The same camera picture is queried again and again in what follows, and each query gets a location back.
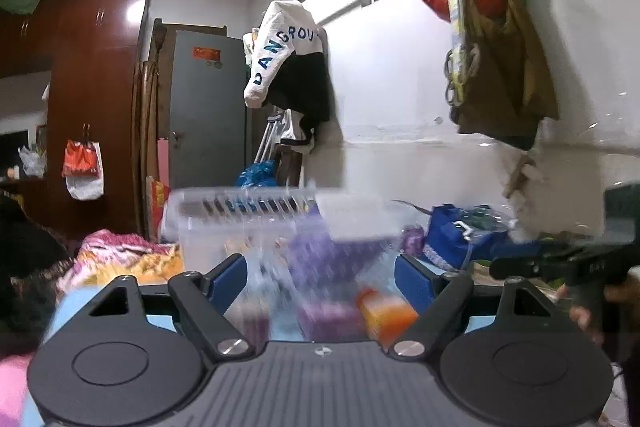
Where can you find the orange and white plastic bag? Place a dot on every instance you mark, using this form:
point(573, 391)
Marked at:
point(82, 167)

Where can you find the red door sticker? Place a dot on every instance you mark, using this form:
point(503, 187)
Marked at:
point(206, 54)

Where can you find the clear plastic basket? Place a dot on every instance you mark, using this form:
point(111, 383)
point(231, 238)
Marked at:
point(240, 227)

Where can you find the folded metal frame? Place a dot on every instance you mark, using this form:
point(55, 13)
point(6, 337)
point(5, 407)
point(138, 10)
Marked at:
point(272, 137)

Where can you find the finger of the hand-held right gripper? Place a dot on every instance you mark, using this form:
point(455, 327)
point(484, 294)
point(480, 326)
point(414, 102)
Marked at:
point(530, 264)

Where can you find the white and black hoodie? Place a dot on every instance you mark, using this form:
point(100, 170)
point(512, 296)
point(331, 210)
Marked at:
point(285, 57)

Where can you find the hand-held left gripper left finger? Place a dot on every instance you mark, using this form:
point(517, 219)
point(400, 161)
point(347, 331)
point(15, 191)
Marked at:
point(231, 279)

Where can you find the colourful clothes pile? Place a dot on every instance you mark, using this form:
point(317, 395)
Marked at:
point(130, 257)

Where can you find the black clothing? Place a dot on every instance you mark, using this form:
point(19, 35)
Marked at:
point(25, 267)

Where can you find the purple packet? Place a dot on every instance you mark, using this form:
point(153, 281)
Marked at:
point(330, 257)

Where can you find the brown wooden wardrobe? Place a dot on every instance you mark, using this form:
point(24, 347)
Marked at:
point(90, 107)

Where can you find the person's right hand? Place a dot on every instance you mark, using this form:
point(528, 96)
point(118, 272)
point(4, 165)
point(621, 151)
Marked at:
point(582, 319)

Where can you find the orange packet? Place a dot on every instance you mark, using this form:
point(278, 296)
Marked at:
point(387, 317)

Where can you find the leaning wooden boards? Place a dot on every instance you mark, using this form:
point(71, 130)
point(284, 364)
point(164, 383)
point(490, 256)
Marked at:
point(146, 147)

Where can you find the olive tote bag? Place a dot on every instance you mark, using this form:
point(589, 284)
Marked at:
point(505, 82)

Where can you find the red orange bag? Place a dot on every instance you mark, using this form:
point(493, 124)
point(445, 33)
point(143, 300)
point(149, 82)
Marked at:
point(159, 199)

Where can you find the blue shopping bag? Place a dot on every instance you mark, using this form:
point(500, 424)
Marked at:
point(455, 237)

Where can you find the blue plastic bag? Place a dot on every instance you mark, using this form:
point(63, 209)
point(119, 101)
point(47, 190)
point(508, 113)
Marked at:
point(256, 174)

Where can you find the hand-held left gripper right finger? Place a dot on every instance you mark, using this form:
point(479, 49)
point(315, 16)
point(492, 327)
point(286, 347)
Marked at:
point(411, 279)

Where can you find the grey metal door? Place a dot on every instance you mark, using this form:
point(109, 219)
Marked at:
point(207, 107)

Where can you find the pink board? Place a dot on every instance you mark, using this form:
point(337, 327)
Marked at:
point(163, 162)

